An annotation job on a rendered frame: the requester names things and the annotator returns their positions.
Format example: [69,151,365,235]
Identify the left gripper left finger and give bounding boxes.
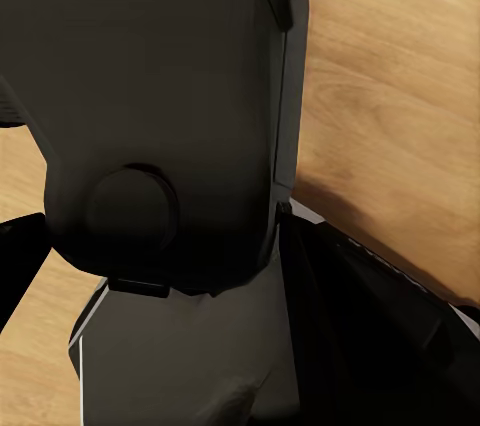
[0,212,54,332]

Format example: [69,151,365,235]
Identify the digital camera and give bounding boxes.
[0,0,309,299]

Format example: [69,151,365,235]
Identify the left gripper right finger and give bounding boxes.
[279,212,480,426]

